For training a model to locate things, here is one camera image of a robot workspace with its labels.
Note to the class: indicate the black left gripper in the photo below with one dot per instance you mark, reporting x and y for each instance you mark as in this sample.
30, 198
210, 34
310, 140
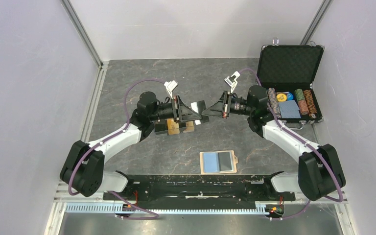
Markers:
181, 112

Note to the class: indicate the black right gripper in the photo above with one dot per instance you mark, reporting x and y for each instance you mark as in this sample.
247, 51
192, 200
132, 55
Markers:
221, 107

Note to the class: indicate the black credit card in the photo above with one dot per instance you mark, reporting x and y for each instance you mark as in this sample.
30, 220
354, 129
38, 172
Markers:
225, 161
199, 107

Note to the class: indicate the cream leather card holder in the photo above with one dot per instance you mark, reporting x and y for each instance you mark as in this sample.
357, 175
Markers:
209, 163

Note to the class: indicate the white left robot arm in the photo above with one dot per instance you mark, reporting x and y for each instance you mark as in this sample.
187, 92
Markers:
83, 169

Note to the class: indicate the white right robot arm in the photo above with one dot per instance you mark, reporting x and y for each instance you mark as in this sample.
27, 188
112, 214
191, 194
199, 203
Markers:
319, 174

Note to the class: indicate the gold credit card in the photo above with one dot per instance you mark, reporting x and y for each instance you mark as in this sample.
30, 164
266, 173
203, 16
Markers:
189, 127
172, 127

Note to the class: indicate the clear acrylic card stand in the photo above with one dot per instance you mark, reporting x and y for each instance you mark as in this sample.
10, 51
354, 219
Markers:
160, 127

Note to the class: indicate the blue playing card deck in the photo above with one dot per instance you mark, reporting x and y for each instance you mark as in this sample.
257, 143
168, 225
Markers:
289, 109

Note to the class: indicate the yellow dealer chip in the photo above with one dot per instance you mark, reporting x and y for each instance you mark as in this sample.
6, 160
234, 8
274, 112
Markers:
281, 97

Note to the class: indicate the black poker chip case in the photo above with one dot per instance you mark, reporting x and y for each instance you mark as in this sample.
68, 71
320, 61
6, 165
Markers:
287, 68

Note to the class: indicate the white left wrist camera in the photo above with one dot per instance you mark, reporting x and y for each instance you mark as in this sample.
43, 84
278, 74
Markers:
170, 86

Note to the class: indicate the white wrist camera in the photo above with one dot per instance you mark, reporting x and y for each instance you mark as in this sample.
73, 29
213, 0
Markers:
170, 86
232, 82

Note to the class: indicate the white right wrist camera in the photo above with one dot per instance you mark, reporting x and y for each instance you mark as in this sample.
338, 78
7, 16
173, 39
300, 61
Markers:
232, 82

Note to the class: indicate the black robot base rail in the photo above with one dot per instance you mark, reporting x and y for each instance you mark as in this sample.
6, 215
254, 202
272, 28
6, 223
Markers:
192, 192

